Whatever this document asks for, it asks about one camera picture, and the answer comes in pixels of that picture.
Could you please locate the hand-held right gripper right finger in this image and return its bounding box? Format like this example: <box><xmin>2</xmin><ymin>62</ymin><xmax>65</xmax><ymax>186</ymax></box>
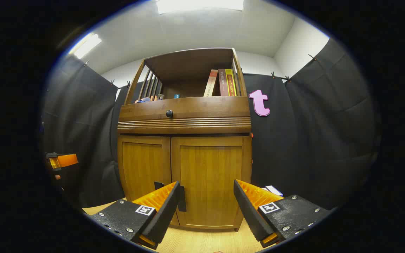
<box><xmin>233</xmin><ymin>179</ymin><xmax>333</xmax><ymax>248</ymax></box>

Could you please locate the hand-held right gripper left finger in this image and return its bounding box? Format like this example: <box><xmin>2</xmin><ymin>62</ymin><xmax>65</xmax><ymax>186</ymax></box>
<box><xmin>89</xmin><ymin>181</ymin><xmax>182</xmax><ymax>250</ymax></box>

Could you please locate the wooden shoe cabinet door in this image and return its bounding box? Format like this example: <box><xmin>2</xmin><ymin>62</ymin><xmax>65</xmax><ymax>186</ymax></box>
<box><xmin>171</xmin><ymin>136</ymin><xmax>252</xmax><ymax>231</ymax></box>
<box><xmin>117</xmin><ymin>135</ymin><xmax>172</xmax><ymax>226</ymax></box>

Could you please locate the wooden double-door shoe cabinet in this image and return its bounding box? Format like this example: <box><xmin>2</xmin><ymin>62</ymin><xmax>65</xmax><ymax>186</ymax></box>
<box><xmin>117</xmin><ymin>47</ymin><xmax>253</xmax><ymax>232</ymax></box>

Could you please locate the wooden cabinet drawer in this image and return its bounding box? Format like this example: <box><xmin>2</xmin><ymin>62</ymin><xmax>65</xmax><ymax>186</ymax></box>
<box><xmin>118</xmin><ymin>97</ymin><xmax>251</xmax><ymax>134</ymax></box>

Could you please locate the blue spine book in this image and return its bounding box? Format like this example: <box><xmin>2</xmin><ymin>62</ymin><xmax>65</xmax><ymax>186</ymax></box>
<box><xmin>262</xmin><ymin>185</ymin><xmax>283</xmax><ymax>197</ymax></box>

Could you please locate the black backdrop cloth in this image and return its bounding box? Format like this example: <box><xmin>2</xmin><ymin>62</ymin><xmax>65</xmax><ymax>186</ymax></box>
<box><xmin>43</xmin><ymin>38</ymin><xmax>380</xmax><ymax>211</ymax></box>

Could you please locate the blue toy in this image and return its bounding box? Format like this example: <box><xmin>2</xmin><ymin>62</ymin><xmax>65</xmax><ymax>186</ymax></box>
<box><xmin>135</xmin><ymin>94</ymin><xmax>163</xmax><ymax>104</ymax></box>

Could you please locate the small ceiling light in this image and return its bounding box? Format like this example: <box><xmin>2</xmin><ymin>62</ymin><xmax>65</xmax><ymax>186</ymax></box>
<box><xmin>70</xmin><ymin>33</ymin><xmax>102</xmax><ymax>59</ymax></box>

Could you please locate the yellow book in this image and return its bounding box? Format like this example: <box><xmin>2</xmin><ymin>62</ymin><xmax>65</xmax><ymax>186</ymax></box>
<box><xmin>225</xmin><ymin>69</ymin><xmax>238</xmax><ymax>97</ymax></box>

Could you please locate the large ceiling light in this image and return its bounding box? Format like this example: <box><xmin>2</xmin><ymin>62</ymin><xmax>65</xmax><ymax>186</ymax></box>
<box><xmin>157</xmin><ymin>0</ymin><xmax>244</xmax><ymax>14</ymax></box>

